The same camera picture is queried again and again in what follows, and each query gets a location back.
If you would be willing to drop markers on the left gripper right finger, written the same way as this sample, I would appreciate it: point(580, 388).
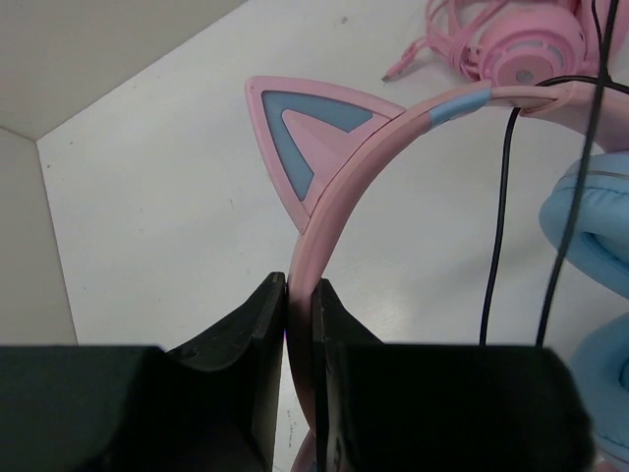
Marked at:
point(335, 331)

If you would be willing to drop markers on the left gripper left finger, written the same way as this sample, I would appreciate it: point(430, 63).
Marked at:
point(230, 401)

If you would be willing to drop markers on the blue pink cat-ear headphones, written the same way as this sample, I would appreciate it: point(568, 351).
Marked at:
point(323, 145)

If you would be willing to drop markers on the pink wired headphones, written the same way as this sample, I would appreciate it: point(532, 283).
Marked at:
point(511, 43)

